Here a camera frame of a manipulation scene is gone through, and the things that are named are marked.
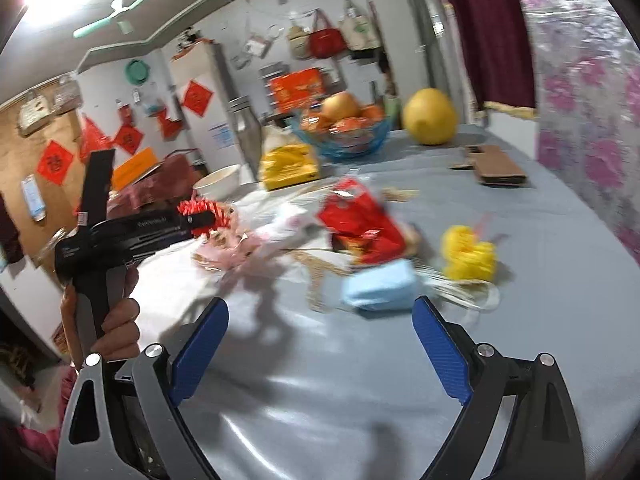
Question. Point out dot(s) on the grey white tablecloth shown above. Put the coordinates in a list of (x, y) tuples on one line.
[(350, 385)]

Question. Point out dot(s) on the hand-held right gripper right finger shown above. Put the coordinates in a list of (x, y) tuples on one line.
[(442, 350)]

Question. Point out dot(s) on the white refrigerator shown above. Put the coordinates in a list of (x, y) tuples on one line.
[(200, 60)]

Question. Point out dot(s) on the yellow pomelo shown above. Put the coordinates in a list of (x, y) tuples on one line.
[(430, 117)]

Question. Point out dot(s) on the yellow red apple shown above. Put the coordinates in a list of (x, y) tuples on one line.
[(341, 105)]

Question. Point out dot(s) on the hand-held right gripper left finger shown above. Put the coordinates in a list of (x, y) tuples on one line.
[(200, 350)]

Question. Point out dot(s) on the red diamond paper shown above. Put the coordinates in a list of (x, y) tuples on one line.
[(197, 99), (127, 139), (55, 162)]

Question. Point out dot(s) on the plush toy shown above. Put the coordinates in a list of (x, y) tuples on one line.
[(187, 40)]

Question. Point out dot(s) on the white bowl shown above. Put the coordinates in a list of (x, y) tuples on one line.
[(217, 182)]

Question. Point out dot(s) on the red paper decoration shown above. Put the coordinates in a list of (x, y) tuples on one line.
[(170, 125)]

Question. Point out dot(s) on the blue glass fruit bowl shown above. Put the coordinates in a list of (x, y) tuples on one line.
[(345, 147)]

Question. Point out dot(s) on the floral plastic-wrapped mattress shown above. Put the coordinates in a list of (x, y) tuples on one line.
[(585, 110)]

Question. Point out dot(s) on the green round plate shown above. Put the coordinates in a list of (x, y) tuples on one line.
[(137, 72)]

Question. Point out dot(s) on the dark red curtain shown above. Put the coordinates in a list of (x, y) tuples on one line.
[(485, 35)]

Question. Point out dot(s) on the long orange box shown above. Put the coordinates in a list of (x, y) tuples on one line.
[(132, 170)]

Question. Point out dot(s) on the person's left hand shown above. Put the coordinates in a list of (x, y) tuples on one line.
[(120, 322)]

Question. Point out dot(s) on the tan small bag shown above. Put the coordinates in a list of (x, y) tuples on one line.
[(299, 42)]

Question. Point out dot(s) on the wooden door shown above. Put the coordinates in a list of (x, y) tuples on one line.
[(20, 155)]

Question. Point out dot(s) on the orange gift box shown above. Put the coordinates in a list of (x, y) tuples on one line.
[(295, 89)]

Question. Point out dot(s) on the red-topped clear plastic bag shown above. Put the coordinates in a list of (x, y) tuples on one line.
[(225, 212)]

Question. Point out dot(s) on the red plastic bag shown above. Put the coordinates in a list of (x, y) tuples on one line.
[(95, 140)]

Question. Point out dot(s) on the stainless steel bottle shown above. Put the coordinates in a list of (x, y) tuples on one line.
[(245, 135)]

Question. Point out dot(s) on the black bag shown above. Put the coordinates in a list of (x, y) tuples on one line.
[(385, 62)]

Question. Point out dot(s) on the blue face mask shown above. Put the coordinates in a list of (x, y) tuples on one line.
[(380, 285)]

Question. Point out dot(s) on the yellow tissue pack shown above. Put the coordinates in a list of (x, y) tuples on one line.
[(290, 165)]

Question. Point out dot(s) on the green ceiling fan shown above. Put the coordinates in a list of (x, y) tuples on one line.
[(120, 10)]

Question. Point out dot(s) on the red handbag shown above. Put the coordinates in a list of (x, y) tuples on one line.
[(327, 42)]

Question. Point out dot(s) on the beige tote bag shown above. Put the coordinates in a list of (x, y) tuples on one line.
[(360, 32)]

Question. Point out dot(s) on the red snack packet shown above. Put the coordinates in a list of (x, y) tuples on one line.
[(360, 225)]

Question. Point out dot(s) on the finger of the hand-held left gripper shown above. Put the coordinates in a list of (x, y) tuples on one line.
[(167, 241), (197, 219)]

